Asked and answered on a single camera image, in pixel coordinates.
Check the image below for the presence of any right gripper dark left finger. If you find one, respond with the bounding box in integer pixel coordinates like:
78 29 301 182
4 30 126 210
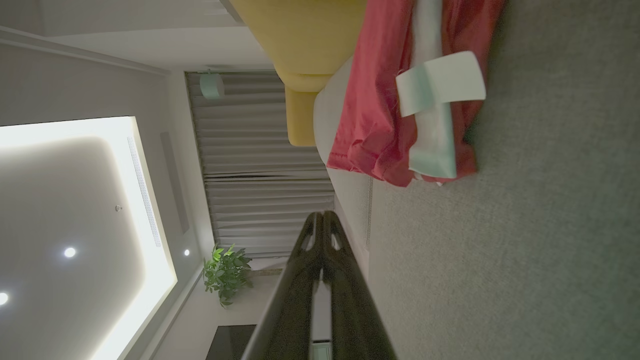
241 211 325 360

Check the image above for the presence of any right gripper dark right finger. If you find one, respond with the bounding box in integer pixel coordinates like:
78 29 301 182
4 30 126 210
322 210 398 360

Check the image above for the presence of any red white Bulls jersey shirt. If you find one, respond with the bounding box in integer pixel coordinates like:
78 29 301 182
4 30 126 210
326 0 506 188

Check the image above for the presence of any green leafy plant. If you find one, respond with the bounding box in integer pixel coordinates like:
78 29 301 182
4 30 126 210
202 244 253 308

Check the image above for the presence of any grey pleated curtain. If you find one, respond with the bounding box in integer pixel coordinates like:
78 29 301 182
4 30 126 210
186 70 336 258

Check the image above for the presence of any yellow sofa backrest cushion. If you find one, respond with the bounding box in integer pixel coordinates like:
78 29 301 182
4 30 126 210
230 0 368 93
285 87 321 147

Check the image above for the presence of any large grey sofa seat cushion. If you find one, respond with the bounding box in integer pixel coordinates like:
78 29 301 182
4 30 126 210
367 0 640 360

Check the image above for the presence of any round white ceiling device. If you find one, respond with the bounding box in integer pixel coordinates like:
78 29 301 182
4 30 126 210
199 71 226 100

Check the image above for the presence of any black wall television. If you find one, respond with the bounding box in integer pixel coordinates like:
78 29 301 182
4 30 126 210
205 325 257 360

